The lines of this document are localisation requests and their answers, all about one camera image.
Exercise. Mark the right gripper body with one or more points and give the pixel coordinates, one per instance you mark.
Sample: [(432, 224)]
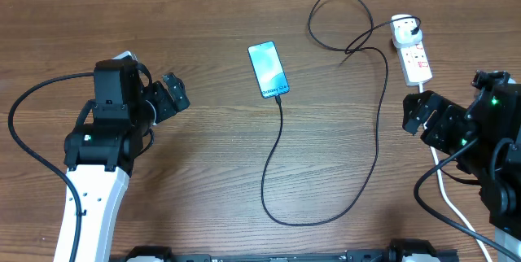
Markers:
[(447, 133)]

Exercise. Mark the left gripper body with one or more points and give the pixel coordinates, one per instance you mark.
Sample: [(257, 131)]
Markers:
[(163, 105)]

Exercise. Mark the Samsung Galaxy smartphone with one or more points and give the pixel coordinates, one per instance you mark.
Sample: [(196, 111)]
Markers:
[(268, 69)]

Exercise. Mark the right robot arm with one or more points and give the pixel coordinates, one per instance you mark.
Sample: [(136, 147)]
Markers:
[(484, 140)]

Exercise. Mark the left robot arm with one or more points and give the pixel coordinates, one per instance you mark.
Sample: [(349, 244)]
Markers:
[(101, 150)]

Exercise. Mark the white power strip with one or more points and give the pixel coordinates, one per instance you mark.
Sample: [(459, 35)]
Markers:
[(414, 64)]

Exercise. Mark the white USB wall charger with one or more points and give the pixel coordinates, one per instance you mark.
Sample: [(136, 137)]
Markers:
[(406, 30)]

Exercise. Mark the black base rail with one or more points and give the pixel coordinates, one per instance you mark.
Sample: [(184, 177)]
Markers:
[(408, 249)]

